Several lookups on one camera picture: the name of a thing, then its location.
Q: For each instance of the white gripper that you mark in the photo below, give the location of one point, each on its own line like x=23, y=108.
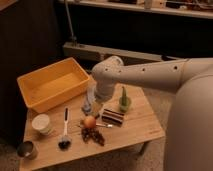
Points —
x=96, y=107

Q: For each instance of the dark striped eraser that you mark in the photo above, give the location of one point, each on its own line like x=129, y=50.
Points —
x=112, y=117

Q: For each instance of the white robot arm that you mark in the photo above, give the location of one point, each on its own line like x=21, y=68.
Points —
x=189, y=136

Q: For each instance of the yellow plastic tray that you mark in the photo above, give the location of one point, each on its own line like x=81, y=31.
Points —
x=47, y=87

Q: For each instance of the blue cloth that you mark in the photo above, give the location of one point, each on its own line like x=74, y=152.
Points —
x=88, y=102

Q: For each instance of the orange round fruit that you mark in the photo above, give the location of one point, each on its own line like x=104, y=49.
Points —
x=89, y=122

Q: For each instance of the small white marker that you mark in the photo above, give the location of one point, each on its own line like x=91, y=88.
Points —
x=104, y=125

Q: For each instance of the wooden table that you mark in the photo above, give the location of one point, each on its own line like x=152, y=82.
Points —
x=140, y=125

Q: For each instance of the bunch of dark grapes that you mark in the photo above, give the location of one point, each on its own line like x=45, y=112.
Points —
x=94, y=134

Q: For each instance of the green cactus toy in pot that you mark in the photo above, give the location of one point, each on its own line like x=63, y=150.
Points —
x=124, y=101

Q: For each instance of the white paper cup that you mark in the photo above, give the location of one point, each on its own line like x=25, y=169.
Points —
x=42, y=124

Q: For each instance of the grey vertical pole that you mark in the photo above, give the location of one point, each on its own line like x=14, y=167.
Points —
x=72, y=35

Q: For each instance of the metal can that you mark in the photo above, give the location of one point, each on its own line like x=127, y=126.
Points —
x=27, y=150

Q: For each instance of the white handled black brush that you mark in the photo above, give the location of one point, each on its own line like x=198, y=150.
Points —
x=65, y=141

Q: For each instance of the wall shelf with clutter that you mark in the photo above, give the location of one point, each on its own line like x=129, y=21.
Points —
x=151, y=6

